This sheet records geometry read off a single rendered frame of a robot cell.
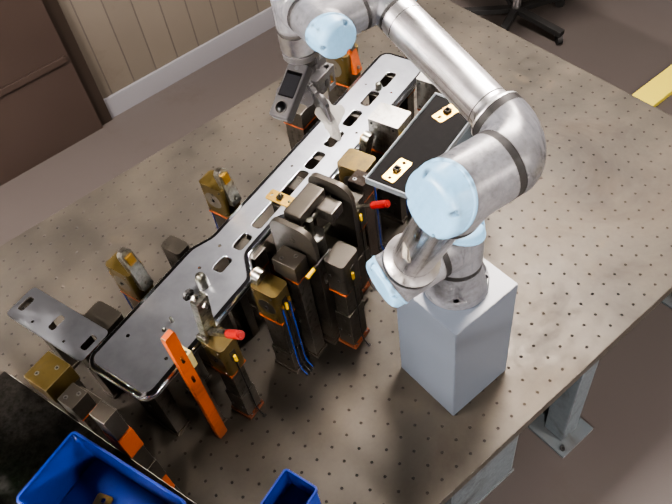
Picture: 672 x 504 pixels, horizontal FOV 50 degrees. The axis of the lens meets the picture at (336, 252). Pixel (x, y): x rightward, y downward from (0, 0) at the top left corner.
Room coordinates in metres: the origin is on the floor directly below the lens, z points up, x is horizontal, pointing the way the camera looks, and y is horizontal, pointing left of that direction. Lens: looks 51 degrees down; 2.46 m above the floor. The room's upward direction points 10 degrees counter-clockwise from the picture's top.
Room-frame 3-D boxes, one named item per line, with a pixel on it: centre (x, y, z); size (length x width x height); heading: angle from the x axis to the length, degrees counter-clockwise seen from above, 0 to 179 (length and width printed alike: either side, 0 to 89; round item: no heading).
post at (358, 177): (1.33, -0.10, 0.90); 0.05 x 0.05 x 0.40; 49
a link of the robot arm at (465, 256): (0.94, -0.25, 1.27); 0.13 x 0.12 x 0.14; 115
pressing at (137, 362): (1.43, 0.12, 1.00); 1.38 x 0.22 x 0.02; 139
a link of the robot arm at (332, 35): (1.09, -0.06, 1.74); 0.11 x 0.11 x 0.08; 25
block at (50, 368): (0.94, 0.71, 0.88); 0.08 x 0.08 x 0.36; 49
